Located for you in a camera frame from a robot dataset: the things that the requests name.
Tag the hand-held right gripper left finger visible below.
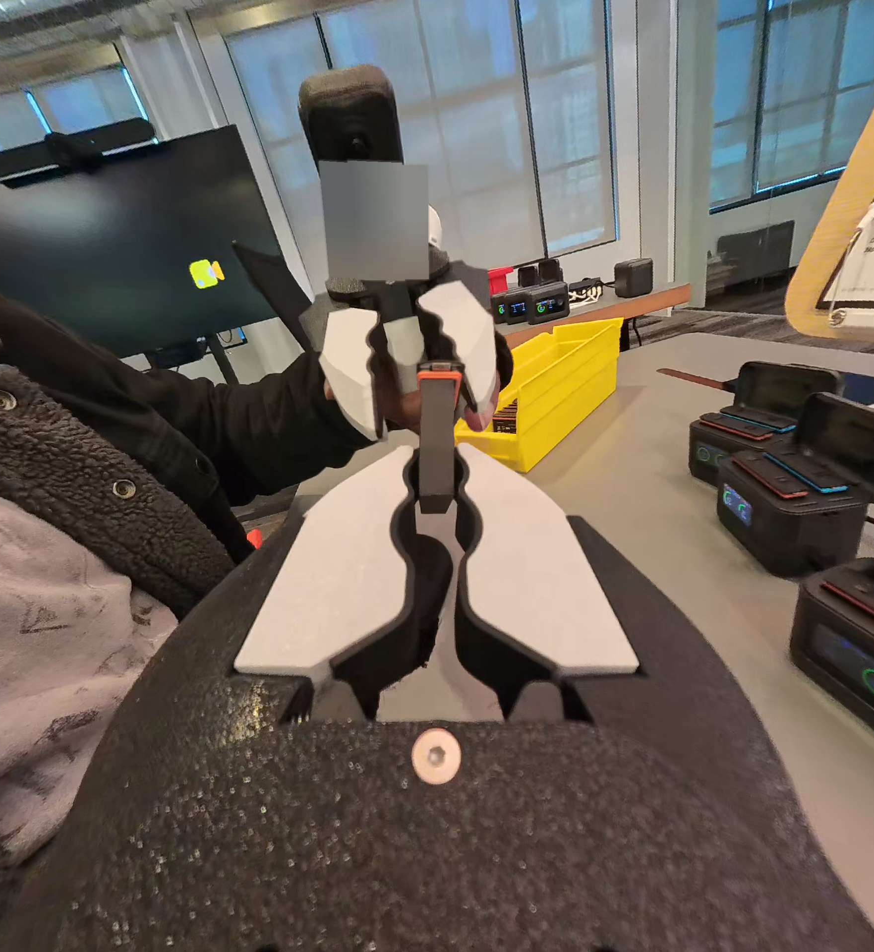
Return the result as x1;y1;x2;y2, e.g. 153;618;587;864
234;445;426;718

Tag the dark low cabinet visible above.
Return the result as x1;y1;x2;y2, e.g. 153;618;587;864
716;220;797;290

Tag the black screen stand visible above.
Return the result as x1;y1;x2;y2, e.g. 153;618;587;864
143;326;250;386

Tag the person's dark fleece jacket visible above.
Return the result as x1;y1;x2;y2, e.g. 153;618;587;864
0;281;259;620

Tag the orange trimmed black battery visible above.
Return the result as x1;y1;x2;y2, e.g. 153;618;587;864
416;360;462;516
699;413;774;442
731;451;810;500
821;579;874;642

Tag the black chair back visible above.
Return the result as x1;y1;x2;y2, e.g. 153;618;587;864
231;240;313;352

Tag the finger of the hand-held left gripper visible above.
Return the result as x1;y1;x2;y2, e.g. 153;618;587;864
416;281;500;417
320;307;384;441

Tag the black tv screen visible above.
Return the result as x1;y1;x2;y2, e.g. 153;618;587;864
0;125;291;359

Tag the person's left hand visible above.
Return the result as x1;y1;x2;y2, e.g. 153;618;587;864
366;316;516;434

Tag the person's left forearm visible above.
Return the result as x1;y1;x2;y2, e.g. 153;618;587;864
147;350;378;495

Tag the black video bar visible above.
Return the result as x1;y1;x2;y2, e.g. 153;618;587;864
0;118;157;188

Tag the yellow plastic bin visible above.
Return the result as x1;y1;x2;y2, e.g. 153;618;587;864
474;317;625;475

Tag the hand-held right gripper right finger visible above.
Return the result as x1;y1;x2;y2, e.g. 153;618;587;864
454;443;640;721

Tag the person's grey printed shirt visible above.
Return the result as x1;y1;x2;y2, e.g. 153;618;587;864
0;476;179;864

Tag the wooden instruction board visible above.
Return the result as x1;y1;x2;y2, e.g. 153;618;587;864
785;74;874;352

